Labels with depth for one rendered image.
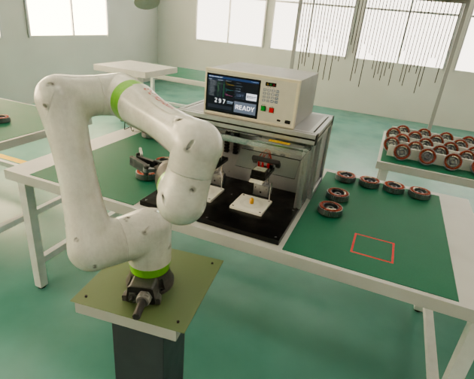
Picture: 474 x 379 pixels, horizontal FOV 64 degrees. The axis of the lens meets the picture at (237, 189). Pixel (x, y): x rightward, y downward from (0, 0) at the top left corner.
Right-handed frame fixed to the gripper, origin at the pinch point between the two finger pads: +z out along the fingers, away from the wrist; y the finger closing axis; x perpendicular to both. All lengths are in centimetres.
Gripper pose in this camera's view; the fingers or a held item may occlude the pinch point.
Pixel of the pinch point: (163, 153)
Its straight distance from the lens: 116.9
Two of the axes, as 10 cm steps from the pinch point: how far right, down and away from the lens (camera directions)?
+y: 9.5, -0.2, 3.0
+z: -2.9, -3.9, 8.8
